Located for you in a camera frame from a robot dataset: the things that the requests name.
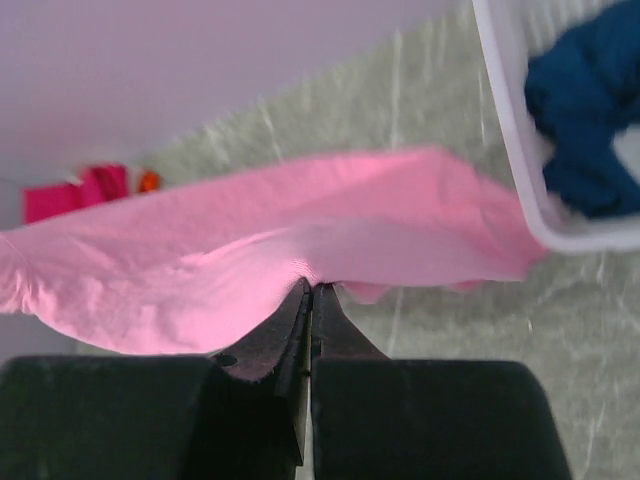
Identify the folded orange t-shirt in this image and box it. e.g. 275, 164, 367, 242
137, 170, 162, 194

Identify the white plastic basket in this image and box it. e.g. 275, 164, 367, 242
472, 0, 639, 254

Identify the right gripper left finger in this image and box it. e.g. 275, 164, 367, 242
214, 279, 311, 468

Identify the folded magenta t-shirt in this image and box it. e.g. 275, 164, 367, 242
23, 165, 129, 224

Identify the blue t-shirt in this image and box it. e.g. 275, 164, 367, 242
524, 1, 639, 218

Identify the pink t-shirt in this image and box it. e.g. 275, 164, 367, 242
1, 148, 545, 355

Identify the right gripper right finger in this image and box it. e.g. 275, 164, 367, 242
311, 284, 388, 363

